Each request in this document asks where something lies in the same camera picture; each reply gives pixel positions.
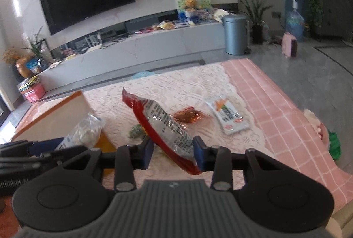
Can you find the small orange snack packet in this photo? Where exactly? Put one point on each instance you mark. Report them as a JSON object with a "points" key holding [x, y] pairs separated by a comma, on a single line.
{"points": [[188, 115]]}

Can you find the green sausage stick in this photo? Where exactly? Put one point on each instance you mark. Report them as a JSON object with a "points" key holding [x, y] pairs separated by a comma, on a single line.
{"points": [[137, 131]]}

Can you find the blue water jug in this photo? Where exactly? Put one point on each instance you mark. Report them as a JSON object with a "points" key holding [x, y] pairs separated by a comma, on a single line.
{"points": [[295, 22]]}

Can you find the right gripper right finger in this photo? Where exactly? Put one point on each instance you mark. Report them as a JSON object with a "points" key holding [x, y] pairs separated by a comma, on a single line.
{"points": [[217, 160]]}

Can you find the orange cardboard box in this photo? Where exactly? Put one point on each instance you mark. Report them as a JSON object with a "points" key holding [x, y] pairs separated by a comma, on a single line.
{"points": [[57, 118]]}

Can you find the blue-grey trash bin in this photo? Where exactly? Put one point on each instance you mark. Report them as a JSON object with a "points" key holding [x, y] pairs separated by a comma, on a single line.
{"points": [[236, 38]]}

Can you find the red snack bag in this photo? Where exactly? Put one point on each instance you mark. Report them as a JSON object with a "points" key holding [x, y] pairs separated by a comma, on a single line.
{"points": [[164, 131]]}

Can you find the white breadstick snack packet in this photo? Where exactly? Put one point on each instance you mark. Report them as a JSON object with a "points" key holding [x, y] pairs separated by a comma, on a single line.
{"points": [[231, 121]]}

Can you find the pink checkered tablecloth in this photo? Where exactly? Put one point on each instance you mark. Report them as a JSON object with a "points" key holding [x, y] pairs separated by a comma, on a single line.
{"points": [[288, 133]]}

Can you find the clear nut snack bag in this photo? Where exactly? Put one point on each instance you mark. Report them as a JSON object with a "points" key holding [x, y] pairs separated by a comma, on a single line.
{"points": [[86, 133]]}

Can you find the light blue plastic stool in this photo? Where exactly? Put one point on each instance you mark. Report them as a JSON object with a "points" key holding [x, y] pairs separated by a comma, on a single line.
{"points": [[142, 74]]}

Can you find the dark grey cabinet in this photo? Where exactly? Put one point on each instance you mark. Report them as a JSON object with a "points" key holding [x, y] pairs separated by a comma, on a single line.
{"points": [[337, 18]]}

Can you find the potted long-leaf plant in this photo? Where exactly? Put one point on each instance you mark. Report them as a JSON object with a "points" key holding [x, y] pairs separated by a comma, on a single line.
{"points": [[255, 10]]}

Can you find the white lace tablecloth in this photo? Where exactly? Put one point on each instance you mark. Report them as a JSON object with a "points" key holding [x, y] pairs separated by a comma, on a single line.
{"points": [[174, 91]]}

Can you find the orange vase with plants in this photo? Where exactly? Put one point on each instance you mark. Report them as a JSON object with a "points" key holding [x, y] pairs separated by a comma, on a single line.
{"points": [[31, 63]]}

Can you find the white TV console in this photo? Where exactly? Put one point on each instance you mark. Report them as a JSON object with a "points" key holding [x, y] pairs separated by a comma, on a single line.
{"points": [[136, 50]]}

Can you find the white wifi router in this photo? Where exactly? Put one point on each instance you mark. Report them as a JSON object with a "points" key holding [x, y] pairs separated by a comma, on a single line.
{"points": [[94, 42]]}

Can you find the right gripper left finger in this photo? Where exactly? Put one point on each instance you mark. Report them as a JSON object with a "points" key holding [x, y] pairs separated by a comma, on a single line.
{"points": [[129, 158]]}

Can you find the pink storage basket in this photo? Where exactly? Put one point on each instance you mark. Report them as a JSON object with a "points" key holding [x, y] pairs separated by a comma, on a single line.
{"points": [[34, 93]]}

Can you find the teddy bear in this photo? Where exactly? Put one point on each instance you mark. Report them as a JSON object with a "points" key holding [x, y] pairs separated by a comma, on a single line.
{"points": [[190, 5]]}

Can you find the pink small heater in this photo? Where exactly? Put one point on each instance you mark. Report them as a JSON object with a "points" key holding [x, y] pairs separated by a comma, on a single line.
{"points": [[289, 45]]}

